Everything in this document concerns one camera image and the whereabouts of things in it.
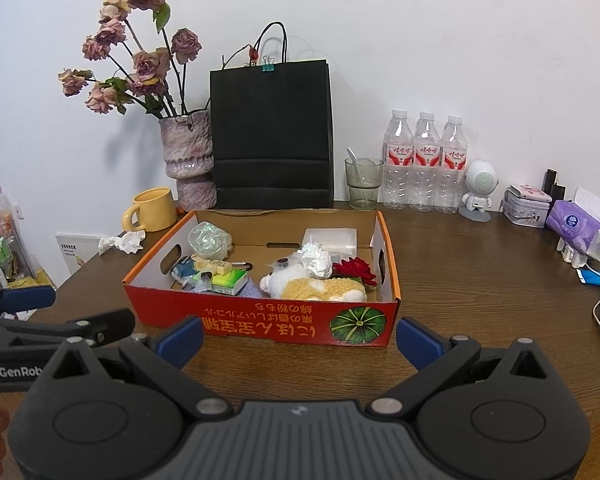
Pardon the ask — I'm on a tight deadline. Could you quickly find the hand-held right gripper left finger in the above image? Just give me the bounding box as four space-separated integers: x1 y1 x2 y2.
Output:
50 315 231 416

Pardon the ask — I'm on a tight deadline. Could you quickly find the blue and yellow pouch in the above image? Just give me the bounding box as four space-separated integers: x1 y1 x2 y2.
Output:
171 256 204 281

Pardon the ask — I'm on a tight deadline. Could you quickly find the grey printed tin box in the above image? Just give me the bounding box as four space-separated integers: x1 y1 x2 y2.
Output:
501 199 551 231

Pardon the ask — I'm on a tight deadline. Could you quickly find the pale yellow rectangular block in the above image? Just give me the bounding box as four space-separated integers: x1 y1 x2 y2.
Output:
190 255 233 276

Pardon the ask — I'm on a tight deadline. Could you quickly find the iridescent plastic wrap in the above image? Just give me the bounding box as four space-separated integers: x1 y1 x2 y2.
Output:
187 221 234 256

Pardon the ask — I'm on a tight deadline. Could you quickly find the grey glass cup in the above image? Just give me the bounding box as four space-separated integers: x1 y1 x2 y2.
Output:
344 157 384 211

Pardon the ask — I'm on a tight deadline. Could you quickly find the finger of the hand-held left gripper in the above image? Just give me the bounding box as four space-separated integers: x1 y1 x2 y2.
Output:
0 284 57 319
0 308 136 352

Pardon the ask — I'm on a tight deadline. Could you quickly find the yellow mug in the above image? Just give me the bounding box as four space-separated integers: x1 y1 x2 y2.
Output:
122 187 178 232

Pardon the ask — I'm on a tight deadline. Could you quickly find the translucent white plastic box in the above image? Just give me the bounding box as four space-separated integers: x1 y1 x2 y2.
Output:
302 227 358 259

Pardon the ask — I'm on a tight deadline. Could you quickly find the grey blue cloth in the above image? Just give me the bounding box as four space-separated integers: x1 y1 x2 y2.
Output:
182 280 264 299

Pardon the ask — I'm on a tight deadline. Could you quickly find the white tissue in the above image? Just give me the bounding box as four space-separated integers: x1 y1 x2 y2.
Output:
98 230 146 256
300 242 334 279

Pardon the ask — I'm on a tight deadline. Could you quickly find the clear plastic spoon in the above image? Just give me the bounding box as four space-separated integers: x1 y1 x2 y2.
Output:
346 147 369 187

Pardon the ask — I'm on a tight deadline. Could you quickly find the white paper card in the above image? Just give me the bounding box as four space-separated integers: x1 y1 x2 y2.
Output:
56 232 101 277

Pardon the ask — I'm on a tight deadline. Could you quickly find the printed cardboard box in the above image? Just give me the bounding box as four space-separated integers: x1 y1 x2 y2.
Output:
121 208 402 348

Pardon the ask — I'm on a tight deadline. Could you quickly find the white and yellow plush toy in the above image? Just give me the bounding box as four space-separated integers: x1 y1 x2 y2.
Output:
260 261 368 304

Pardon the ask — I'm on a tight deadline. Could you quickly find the red label water bottle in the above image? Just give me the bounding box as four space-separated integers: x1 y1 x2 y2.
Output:
437 115 468 214
410 111 441 212
382 109 414 210

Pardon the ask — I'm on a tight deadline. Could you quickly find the white robot figure speaker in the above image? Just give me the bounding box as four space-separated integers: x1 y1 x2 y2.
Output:
459 160 501 222

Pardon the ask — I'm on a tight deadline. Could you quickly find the black paper bag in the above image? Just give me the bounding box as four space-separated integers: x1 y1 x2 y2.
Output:
209 21 335 210

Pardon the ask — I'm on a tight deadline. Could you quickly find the white plastic holder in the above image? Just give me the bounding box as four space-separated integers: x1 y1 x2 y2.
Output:
557 237 589 269

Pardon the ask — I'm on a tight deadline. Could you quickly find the small green box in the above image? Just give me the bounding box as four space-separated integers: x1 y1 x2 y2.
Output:
211 269 249 296

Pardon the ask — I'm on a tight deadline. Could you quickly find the dried twig with red bud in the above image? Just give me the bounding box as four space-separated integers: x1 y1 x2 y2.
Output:
221 44 261 68

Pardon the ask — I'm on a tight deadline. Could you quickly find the purple tissue pack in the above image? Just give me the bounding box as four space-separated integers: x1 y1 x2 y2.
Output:
545 187 600 262

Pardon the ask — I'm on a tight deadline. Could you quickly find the pink printed case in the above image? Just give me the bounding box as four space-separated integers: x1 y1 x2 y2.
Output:
505 184 554 205

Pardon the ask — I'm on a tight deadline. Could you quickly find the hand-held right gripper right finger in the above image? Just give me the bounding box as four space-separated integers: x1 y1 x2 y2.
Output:
367 316 551 416

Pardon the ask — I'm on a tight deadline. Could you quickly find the red artificial rose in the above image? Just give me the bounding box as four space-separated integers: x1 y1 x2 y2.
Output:
332 257 379 289

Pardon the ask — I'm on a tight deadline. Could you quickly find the mottled pink ceramic vase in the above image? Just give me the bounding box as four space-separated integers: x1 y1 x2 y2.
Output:
159 109 217 210

